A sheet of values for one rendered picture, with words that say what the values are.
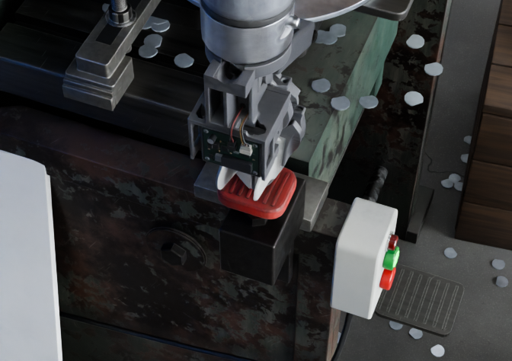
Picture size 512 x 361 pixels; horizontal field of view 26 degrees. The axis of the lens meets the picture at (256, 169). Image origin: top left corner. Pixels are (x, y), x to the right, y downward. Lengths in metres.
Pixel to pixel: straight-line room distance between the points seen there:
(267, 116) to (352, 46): 0.46
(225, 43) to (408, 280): 0.94
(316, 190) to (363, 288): 0.12
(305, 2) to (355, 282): 0.32
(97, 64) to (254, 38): 0.38
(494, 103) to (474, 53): 0.59
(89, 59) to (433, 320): 0.74
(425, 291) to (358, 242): 0.55
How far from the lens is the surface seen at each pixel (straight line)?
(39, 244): 1.44
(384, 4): 1.24
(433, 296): 1.74
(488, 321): 1.92
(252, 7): 0.84
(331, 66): 1.35
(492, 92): 1.77
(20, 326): 1.57
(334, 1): 1.23
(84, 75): 1.23
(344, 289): 1.27
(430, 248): 1.99
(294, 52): 0.97
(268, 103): 0.94
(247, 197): 1.07
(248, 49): 0.87
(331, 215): 1.23
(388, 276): 1.27
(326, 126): 1.29
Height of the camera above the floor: 1.60
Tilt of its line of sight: 50 degrees down
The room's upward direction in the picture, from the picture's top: straight up
